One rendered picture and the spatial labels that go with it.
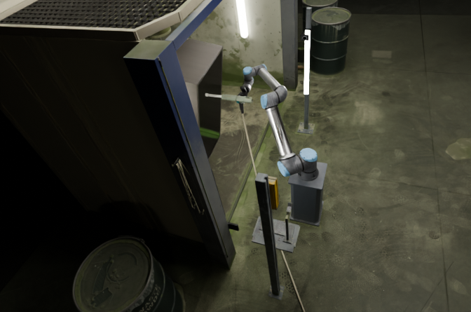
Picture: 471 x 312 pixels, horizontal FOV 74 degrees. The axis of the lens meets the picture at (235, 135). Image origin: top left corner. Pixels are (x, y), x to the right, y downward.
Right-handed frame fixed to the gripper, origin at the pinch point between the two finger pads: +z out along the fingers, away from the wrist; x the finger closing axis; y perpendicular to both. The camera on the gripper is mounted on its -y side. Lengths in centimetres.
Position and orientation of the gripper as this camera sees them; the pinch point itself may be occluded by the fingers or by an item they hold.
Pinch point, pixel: (240, 102)
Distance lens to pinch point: 306.1
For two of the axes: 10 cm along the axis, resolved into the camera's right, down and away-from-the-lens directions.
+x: -9.5, -1.3, 2.8
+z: -2.8, 7.4, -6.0
